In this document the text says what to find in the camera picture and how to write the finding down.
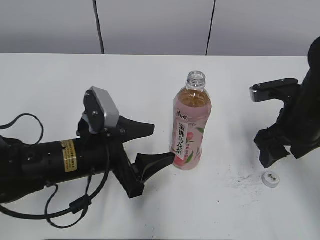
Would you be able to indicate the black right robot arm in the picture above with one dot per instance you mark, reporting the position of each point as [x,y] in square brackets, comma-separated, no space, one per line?
[308,104]

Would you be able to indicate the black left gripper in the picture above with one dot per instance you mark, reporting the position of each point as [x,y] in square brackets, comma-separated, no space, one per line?
[104,152]

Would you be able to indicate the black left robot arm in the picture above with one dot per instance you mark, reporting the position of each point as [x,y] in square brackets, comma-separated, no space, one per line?
[26,169]

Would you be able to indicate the peach oolong tea bottle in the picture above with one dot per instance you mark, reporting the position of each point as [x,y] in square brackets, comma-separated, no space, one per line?
[191,111]

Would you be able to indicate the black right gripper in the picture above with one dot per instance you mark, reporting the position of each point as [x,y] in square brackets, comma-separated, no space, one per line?
[272,141]

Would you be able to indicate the white bottle cap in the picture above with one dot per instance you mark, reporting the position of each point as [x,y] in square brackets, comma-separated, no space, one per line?
[270,179]

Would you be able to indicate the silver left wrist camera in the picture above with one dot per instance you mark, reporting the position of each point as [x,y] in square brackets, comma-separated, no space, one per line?
[100,111]

